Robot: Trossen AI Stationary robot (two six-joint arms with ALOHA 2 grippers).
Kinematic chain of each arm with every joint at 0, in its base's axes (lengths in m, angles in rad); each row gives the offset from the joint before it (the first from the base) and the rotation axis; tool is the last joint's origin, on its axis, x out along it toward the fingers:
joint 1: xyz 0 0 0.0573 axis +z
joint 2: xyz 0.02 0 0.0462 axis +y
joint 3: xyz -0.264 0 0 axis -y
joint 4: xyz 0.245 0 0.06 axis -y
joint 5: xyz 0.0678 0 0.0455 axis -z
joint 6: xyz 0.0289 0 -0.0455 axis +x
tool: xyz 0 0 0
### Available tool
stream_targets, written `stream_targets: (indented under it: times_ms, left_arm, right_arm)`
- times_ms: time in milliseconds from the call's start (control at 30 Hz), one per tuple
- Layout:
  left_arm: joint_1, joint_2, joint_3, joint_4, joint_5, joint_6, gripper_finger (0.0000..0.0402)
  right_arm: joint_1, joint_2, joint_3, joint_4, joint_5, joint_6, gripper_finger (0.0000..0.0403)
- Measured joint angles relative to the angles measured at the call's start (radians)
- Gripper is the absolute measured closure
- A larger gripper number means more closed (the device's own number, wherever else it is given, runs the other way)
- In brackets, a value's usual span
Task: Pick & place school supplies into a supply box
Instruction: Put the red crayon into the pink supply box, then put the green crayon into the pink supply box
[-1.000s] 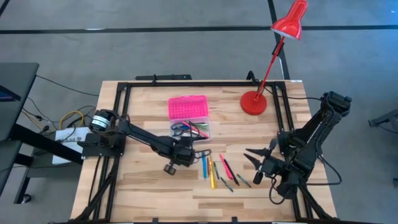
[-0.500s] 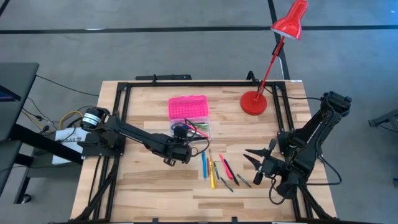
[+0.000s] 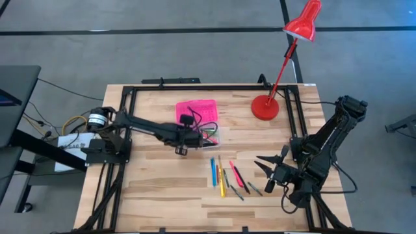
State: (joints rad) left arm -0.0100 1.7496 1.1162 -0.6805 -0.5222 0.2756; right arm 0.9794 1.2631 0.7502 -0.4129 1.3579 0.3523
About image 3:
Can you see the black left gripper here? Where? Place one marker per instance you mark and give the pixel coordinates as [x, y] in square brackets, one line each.
[188, 138]

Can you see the thin pink pen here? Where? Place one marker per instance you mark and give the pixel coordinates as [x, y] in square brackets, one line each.
[214, 142]

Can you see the white printed paper box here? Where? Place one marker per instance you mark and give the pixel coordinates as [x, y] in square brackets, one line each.
[63, 167]

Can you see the clear pencil box pink lid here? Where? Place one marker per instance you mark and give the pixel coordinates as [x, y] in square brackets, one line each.
[208, 109]

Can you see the thin black pen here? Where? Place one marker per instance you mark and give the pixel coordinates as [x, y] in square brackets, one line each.
[243, 181]

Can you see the black steel beam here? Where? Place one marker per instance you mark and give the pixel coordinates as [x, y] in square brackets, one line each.
[48, 149]

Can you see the black caster wheel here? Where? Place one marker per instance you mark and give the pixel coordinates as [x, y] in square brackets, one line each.
[27, 208]

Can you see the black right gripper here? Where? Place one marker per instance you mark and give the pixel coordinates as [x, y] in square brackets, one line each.
[286, 174]

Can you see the dark green pen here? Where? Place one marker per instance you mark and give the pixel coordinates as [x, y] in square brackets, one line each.
[237, 192]
[255, 189]
[226, 178]

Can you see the blue marker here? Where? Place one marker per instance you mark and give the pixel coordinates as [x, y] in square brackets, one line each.
[213, 172]

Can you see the black bar with clamp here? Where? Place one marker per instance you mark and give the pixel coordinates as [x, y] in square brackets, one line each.
[175, 80]

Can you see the red desk lamp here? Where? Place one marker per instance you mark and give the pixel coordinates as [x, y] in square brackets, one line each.
[265, 109]

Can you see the grey stand leg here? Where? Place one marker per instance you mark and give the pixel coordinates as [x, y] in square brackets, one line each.
[403, 125]

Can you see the laptop with blue screen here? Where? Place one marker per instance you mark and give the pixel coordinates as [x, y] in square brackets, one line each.
[8, 99]

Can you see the pink highlighter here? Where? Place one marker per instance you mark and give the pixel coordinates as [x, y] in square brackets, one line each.
[235, 174]

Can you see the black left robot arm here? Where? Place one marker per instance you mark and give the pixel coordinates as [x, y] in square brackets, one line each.
[146, 125]

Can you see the dark grey desk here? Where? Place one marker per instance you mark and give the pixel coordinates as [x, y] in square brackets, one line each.
[16, 84]

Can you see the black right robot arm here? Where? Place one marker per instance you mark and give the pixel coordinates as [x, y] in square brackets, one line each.
[328, 139]

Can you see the green highlighter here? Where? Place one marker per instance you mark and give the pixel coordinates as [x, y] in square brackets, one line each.
[209, 130]

